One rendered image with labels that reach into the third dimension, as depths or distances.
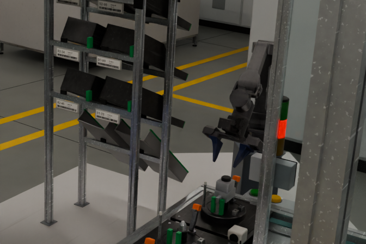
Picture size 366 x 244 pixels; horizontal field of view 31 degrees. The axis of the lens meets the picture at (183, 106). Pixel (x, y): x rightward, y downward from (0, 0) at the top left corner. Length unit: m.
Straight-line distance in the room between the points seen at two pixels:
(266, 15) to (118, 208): 3.16
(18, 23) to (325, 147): 7.20
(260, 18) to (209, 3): 5.02
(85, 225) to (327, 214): 1.61
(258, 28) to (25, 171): 2.09
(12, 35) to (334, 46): 7.32
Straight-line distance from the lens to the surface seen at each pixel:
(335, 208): 0.66
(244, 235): 1.96
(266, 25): 5.24
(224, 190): 2.03
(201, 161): 2.76
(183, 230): 1.85
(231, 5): 10.04
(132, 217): 2.00
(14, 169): 4.82
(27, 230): 2.20
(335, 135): 0.64
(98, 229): 2.20
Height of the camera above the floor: 1.90
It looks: 18 degrees down
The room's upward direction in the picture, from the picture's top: 4 degrees clockwise
